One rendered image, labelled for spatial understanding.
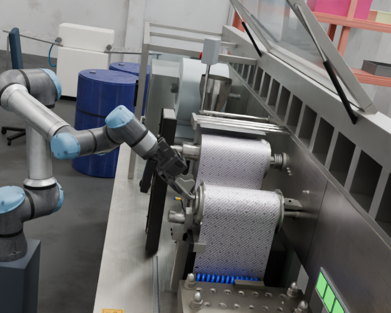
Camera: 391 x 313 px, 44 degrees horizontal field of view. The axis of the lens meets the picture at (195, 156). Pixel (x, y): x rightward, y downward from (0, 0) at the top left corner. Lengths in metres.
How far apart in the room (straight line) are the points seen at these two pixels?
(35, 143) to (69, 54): 5.53
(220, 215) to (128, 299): 0.43
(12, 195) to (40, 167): 0.14
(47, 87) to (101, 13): 8.76
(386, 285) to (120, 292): 0.90
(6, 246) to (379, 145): 1.25
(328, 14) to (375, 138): 3.98
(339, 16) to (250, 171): 3.63
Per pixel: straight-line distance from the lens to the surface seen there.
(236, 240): 1.55
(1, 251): 1.82
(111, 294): 1.68
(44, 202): 1.82
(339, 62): 1.28
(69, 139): 1.38
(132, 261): 1.85
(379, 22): 5.35
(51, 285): 3.25
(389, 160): 1.15
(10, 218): 1.77
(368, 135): 1.25
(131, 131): 1.40
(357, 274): 1.24
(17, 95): 1.60
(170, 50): 2.36
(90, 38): 7.29
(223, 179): 1.71
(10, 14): 10.92
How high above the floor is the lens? 1.90
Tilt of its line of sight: 19 degrees down
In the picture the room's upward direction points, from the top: 9 degrees clockwise
